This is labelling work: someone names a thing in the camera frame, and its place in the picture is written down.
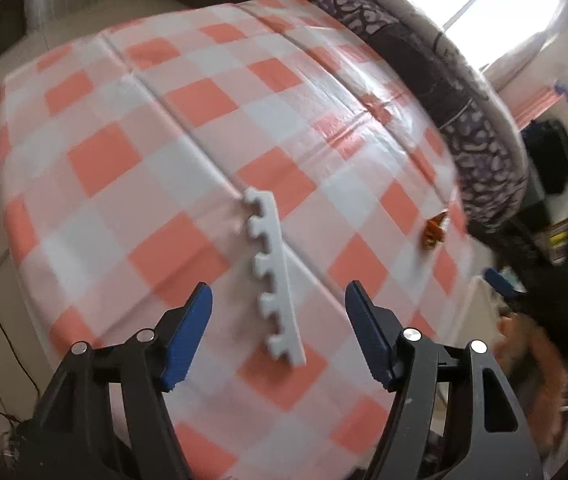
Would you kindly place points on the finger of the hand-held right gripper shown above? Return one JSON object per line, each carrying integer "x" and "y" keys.
{"x": 497, "y": 281}

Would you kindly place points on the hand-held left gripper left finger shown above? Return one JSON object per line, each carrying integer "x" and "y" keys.
{"x": 189, "y": 332}

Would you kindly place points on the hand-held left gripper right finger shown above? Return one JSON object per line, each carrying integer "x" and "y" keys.
{"x": 370, "y": 337}

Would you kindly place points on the white foam puzzle-edge strip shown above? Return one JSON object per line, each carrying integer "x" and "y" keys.
{"x": 271, "y": 285}

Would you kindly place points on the blurred orange object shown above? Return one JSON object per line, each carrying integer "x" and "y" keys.
{"x": 534, "y": 355}

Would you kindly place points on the small orange peel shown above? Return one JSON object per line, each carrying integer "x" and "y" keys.
{"x": 434, "y": 230}

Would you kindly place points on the black bag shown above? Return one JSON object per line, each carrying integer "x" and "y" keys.
{"x": 551, "y": 155}

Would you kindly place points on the red and white checked tablecloth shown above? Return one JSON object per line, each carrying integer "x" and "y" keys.
{"x": 163, "y": 160}

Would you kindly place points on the pink striped cloth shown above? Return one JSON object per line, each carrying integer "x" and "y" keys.
{"x": 536, "y": 106}

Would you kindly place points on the purple patterned blanket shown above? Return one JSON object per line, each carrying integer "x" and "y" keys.
{"x": 444, "y": 90}

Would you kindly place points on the bright window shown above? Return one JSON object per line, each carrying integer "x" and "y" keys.
{"x": 474, "y": 5}

